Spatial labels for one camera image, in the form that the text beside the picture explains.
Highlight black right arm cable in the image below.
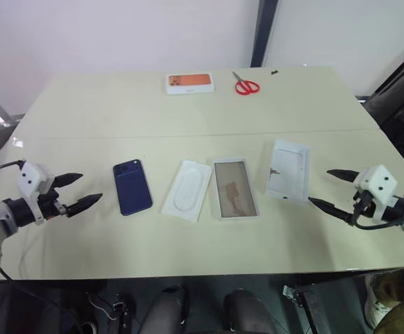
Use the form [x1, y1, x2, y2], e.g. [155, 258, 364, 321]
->
[352, 194, 404, 269]

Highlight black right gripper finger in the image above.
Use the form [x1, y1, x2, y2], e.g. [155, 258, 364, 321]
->
[307, 196, 355, 225]
[326, 168, 359, 182]

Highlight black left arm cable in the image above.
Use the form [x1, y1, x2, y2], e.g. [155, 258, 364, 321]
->
[0, 159, 27, 182]

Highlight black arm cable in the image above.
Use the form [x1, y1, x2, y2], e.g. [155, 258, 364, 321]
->
[352, 194, 404, 269]
[0, 159, 27, 182]

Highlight dark blue smartphone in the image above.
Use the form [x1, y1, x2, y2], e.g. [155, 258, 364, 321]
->
[112, 159, 153, 216]

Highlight orange printed phone box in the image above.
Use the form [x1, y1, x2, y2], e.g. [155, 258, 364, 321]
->
[165, 72, 216, 95]

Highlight dark vertical pillar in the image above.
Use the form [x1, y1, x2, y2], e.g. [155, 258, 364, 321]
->
[249, 0, 280, 69]

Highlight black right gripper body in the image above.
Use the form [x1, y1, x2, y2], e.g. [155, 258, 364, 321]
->
[352, 186, 376, 221]

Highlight red handled scissors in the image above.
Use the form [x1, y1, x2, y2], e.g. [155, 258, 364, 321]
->
[231, 71, 261, 95]

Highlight white phone box lid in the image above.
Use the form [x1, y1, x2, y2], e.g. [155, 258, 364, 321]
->
[265, 139, 313, 205]

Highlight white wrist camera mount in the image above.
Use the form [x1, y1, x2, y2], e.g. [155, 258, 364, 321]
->
[16, 162, 55, 227]
[353, 164, 400, 223]

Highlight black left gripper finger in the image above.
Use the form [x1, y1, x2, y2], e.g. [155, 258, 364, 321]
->
[52, 172, 84, 189]
[65, 193, 104, 219]

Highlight white moulded insert tray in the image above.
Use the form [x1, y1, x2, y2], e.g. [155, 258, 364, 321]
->
[161, 159, 213, 223]

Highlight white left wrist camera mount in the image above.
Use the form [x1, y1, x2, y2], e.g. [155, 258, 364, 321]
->
[16, 162, 55, 227]

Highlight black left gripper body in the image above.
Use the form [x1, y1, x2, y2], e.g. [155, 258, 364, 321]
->
[36, 189, 72, 221]

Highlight dark rounded shape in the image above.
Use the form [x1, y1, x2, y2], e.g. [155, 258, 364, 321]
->
[145, 284, 189, 334]
[222, 287, 280, 334]

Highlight metal table bracket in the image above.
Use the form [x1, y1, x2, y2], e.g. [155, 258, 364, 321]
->
[281, 284, 308, 308]

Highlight dark chair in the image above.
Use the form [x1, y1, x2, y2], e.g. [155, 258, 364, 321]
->
[357, 45, 404, 164]

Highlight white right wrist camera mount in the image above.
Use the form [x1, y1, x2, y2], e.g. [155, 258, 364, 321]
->
[353, 164, 400, 223]

